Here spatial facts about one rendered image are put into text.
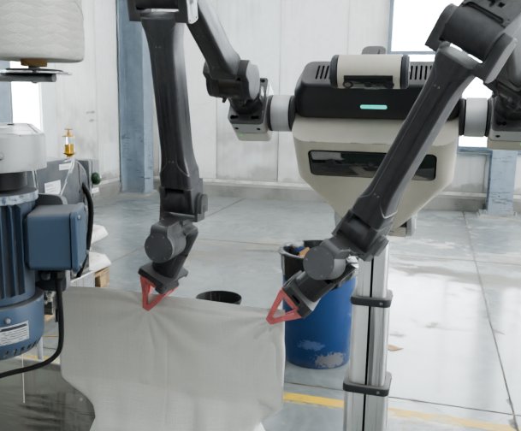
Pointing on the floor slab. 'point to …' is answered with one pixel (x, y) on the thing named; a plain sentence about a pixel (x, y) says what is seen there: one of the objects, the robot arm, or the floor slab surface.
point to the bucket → (221, 297)
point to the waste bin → (329, 307)
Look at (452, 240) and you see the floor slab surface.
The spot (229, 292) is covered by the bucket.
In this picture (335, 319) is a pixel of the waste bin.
